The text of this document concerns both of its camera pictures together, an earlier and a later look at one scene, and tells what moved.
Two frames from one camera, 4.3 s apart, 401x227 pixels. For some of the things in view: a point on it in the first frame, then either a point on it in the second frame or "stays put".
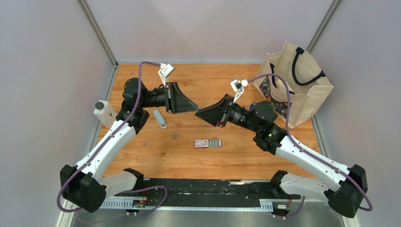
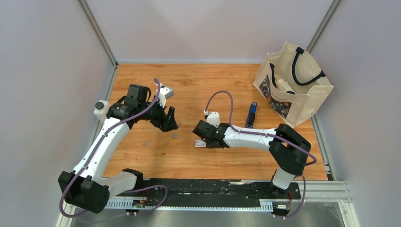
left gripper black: (176, 101) -> (165, 124)
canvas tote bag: (307, 82) stays put
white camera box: (104, 112) stays put
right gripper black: (215, 115) -> (208, 145)
